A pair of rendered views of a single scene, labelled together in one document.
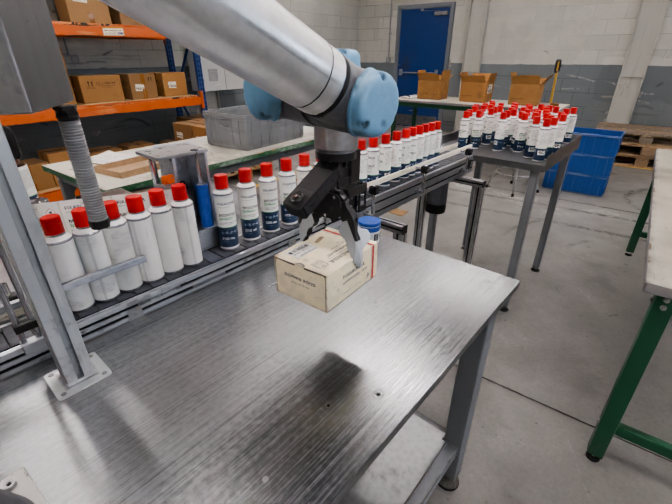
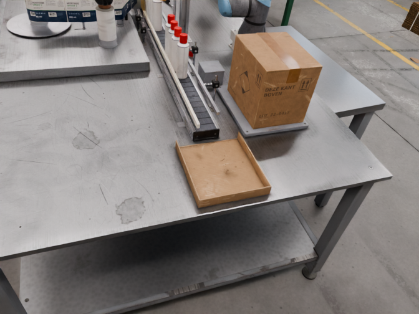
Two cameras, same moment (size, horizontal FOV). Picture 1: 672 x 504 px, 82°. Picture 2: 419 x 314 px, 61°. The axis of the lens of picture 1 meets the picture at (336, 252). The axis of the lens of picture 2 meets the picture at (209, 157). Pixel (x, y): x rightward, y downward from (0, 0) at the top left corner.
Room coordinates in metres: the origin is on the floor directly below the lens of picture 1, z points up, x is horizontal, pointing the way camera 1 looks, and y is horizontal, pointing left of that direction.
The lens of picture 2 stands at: (-0.51, 2.12, 1.75)
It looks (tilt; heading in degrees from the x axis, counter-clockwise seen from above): 43 degrees down; 295
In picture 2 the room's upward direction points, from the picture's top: 8 degrees clockwise
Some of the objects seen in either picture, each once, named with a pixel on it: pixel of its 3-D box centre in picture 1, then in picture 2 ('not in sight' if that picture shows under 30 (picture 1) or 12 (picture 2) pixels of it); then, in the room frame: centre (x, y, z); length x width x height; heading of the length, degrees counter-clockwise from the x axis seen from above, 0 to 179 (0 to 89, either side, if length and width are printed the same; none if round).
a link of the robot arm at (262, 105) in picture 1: (293, 92); not in sight; (0.59, 0.06, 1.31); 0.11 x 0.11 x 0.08; 44
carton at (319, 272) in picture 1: (327, 266); not in sight; (0.65, 0.02, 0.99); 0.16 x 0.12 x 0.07; 143
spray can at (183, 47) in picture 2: not in sight; (182, 56); (0.26, 0.89, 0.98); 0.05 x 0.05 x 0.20
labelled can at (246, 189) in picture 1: (248, 205); not in sight; (1.02, 0.24, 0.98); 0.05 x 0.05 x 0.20
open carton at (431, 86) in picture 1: (433, 84); not in sight; (6.01, -1.39, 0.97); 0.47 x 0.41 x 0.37; 139
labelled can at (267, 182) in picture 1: (268, 198); not in sight; (1.08, 0.20, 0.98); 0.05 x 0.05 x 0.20
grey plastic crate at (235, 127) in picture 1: (256, 124); not in sight; (2.85, 0.56, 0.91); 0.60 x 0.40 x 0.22; 146
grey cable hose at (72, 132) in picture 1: (84, 170); not in sight; (0.65, 0.43, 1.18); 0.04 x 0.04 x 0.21
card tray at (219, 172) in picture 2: not in sight; (221, 166); (-0.16, 1.27, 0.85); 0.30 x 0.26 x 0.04; 139
